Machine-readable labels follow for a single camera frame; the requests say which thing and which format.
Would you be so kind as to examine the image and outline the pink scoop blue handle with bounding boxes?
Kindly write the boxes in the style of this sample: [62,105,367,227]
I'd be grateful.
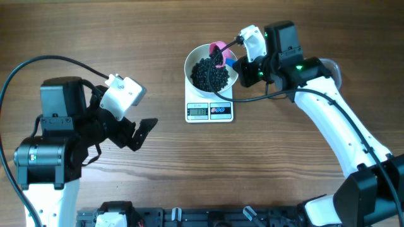
[209,41,236,67]

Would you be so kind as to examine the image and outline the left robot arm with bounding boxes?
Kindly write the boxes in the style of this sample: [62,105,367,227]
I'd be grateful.
[14,74,158,226]

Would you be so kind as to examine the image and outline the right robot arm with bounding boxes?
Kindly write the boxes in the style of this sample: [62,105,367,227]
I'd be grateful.
[233,21,403,226]

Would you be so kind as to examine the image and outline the white digital kitchen scale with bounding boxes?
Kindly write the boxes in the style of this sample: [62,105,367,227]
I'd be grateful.
[185,78,234,124]

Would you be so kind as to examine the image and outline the black beans in bowl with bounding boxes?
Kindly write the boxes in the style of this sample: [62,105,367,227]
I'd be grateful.
[190,58,230,92]

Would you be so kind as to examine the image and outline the white bowl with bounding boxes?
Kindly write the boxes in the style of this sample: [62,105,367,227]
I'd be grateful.
[184,44,238,97]

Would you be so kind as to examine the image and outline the clear plastic container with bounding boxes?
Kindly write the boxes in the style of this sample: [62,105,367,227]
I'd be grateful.
[319,58,342,90]

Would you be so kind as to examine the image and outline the left black cable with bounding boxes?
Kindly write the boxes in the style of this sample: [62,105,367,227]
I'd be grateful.
[0,55,111,227]

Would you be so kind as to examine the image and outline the black cable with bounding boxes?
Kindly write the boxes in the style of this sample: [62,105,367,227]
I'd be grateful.
[206,36,404,227]
[0,55,111,227]

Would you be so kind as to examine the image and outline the right black cable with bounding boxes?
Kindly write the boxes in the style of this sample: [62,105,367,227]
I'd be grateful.
[206,36,404,227]

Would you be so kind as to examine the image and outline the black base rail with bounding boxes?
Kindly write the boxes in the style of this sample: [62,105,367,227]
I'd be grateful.
[76,201,312,227]

